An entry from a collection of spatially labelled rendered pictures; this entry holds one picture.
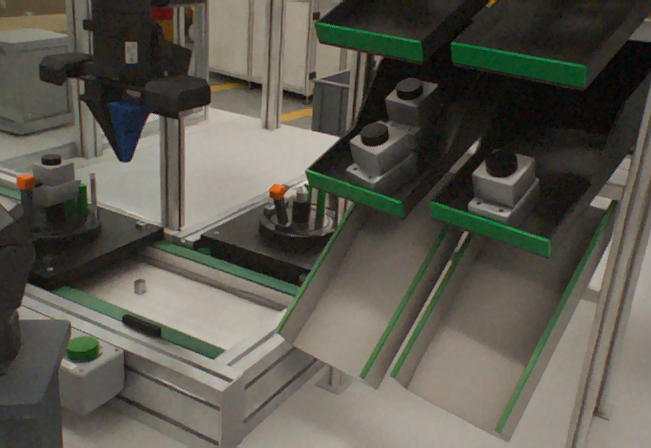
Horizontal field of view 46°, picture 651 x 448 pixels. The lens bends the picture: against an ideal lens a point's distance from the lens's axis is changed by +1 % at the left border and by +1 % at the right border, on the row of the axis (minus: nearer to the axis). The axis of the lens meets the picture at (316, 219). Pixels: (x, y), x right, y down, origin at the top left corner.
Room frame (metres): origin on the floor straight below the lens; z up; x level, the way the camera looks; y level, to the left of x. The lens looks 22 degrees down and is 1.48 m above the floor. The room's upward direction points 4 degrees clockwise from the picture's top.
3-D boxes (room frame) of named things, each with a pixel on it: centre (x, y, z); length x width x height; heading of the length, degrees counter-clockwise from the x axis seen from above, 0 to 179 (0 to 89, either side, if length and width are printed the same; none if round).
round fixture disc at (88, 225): (1.11, 0.42, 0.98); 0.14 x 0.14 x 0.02
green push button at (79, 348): (0.78, 0.27, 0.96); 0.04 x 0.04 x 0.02
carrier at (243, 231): (1.19, 0.03, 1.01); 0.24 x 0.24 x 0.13; 61
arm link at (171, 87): (0.77, 0.21, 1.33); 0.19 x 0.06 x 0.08; 60
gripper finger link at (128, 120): (0.76, 0.19, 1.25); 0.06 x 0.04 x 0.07; 150
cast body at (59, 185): (1.12, 0.41, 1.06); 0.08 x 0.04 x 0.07; 151
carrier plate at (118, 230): (1.11, 0.42, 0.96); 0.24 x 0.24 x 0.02; 61
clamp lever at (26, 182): (1.07, 0.44, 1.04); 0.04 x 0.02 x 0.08; 151
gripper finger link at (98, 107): (0.78, 0.22, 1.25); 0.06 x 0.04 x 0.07; 150
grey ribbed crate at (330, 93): (3.05, -0.31, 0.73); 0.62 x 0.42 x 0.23; 61
